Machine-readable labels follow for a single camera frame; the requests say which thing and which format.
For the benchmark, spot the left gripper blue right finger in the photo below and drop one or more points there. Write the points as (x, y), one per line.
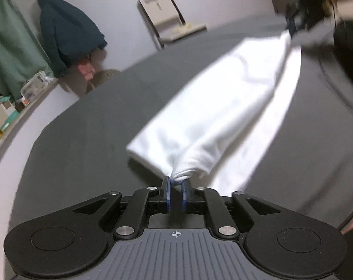
(186, 195)

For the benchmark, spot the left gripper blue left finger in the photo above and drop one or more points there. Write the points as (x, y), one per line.
(165, 191)

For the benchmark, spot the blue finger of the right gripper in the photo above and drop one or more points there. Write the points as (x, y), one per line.
(291, 27)

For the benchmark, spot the white t-shirt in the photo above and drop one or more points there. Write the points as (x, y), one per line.
(218, 127)

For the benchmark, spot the white folding chair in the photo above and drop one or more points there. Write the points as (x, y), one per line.
(167, 22)

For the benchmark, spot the grey bed sheet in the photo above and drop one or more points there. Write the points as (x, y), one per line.
(308, 167)

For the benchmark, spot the pink plush toy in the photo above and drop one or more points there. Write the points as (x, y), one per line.
(86, 68)

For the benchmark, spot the clear plastic container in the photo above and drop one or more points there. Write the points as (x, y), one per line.
(34, 86)

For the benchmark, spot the white teal small box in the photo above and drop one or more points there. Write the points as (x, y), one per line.
(8, 114)

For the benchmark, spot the dark teal hanging jacket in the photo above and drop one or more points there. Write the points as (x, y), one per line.
(69, 35)

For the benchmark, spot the green curtain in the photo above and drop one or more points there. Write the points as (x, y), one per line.
(21, 55)

